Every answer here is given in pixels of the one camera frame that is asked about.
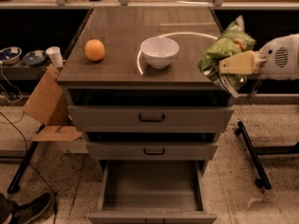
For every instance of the grey drawer cabinet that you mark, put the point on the grey drawer cabinet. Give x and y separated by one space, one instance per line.
123 78

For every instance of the white paper cup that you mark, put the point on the white paper cup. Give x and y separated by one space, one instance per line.
55 56

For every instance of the green jalapeno chip bag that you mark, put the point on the green jalapeno chip bag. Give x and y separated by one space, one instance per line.
232 41

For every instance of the black left stand leg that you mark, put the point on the black left stand leg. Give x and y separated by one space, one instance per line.
14 185

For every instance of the top grey drawer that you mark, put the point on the top grey drawer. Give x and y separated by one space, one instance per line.
150 119

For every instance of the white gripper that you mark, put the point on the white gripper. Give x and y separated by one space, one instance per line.
277 59

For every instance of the bottom grey drawer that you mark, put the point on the bottom grey drawer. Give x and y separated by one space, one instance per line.
152 192

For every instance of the black shoe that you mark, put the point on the black shoe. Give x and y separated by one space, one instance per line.
12 213

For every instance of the orange fruit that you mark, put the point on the orange fruit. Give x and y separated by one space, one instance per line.
94 50

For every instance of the white ceramic bowl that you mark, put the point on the white ceramic bowl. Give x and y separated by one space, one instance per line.
159 52

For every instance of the grey drawer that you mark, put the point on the grey drawer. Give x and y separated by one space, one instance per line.
152 151
152 192
150 119

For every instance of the black stand leg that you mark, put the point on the black stand leg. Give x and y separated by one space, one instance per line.
14 185
262 181

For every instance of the brown cardboard box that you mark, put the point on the brown cardboard box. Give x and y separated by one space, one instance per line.
48 106

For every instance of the middle grey drawer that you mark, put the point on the middle grey drawer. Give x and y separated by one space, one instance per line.
152 151

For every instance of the light rimmed bowl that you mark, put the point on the light rimmed bowl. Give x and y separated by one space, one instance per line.
10 55

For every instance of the dark blue bowl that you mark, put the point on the dark blue bowl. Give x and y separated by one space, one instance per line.
35 58

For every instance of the black right stand leg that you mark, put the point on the black right stand leg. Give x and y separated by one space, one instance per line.
262 181

